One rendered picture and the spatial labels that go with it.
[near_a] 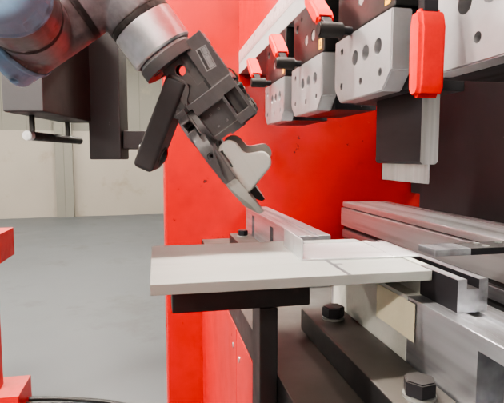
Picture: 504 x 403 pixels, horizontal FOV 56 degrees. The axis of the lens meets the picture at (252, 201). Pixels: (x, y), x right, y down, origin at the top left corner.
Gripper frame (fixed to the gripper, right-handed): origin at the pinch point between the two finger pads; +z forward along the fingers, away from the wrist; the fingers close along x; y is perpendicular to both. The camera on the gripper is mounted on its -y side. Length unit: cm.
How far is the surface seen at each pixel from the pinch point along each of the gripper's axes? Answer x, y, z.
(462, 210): 63, 32, 45
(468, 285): -16.5, 14.5, 14.9
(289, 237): -5.4, 1.9, 5.0
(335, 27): 0.9, 19.9, -11.0
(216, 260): -11.2, -4.7, 1.0
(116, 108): 122, -43, -37
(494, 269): 11.6, 21.7, 32.0
